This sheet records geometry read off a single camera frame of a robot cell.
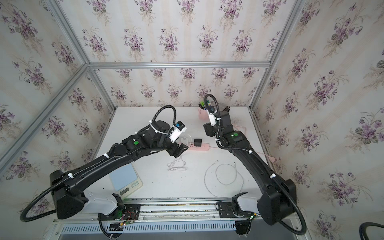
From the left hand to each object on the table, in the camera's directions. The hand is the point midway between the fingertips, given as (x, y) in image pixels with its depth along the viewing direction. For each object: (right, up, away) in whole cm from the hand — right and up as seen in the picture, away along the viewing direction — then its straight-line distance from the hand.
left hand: (183, 141), depth 72 cm
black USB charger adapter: (+8, -4, +21) cm, 23 cm away
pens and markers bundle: (+11, +23, +36) cm, 44 cm away
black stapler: (+32, +20, +46) cm, 60 cm away
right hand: (+17, +10, +9) cm, 21 cm away
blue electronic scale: (-32, -23, +9) cm, 40 cm away
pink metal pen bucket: (+13, +14, +36) cm, 41 cm away
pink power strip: (+12, -7, +23) cm, 27 cm away
